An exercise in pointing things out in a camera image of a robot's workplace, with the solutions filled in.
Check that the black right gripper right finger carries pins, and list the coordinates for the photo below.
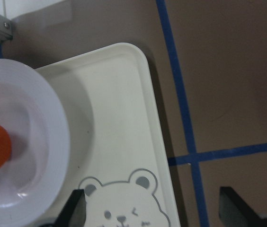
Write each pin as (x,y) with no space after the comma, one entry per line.
(235,212)

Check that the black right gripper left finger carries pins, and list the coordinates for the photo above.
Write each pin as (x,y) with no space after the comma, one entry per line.
(73,213)

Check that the white round bowl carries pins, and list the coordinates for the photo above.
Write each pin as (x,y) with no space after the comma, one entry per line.
(33,116)

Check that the cream tray with bear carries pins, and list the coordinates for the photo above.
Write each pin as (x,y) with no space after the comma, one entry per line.
(117,149)

